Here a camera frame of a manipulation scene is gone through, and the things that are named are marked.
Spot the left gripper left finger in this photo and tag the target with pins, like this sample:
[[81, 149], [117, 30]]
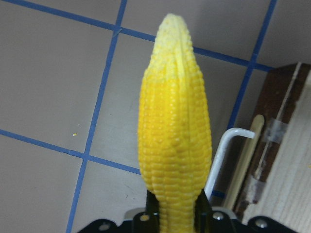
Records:
[[148, 220]]

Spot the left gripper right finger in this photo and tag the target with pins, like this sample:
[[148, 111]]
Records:
[[211, 219]]

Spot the light wood drawer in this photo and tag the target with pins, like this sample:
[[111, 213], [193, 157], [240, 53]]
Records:
[[276, 103]]

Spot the yellow corn cob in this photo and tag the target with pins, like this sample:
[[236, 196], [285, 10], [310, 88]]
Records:
[[174, 135]]

